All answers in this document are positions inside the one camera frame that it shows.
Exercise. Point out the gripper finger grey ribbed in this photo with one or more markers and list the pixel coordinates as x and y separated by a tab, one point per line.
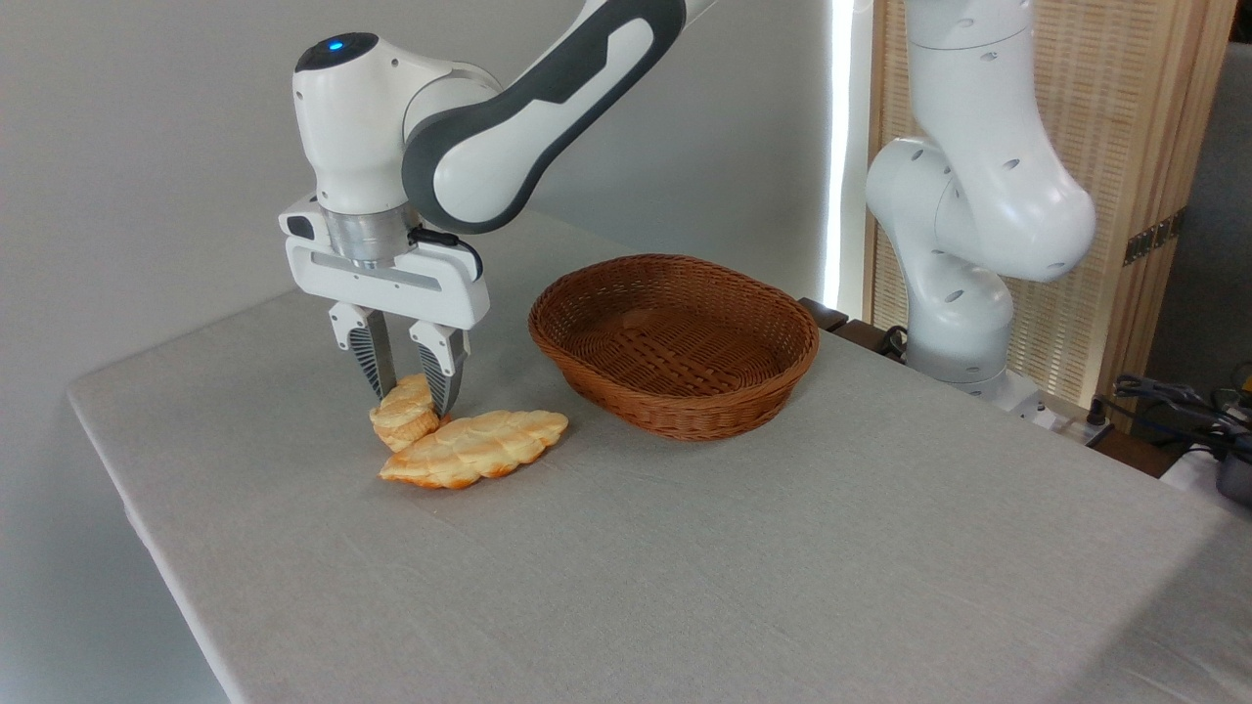
372	347
445	362

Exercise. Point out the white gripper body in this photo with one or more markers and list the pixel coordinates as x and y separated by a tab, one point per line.
391	284

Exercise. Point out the small golden bread roll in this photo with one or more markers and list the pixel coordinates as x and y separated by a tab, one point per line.
403	418

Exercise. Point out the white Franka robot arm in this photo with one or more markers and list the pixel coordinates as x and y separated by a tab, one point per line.
978	196

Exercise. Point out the long braided golden bread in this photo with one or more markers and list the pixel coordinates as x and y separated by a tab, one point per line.
479	450

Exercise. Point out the brown wicker basket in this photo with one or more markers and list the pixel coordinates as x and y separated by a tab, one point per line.
685	403

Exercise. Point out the grey tablecloth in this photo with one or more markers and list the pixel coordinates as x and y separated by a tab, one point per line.
685	587

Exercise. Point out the dark brown wooden block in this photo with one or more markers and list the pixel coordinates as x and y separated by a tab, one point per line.
824	315

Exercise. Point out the white power strip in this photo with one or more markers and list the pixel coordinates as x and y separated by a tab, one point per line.
1081	425

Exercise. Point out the dark metal screen hinge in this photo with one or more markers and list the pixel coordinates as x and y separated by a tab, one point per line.
1154	237

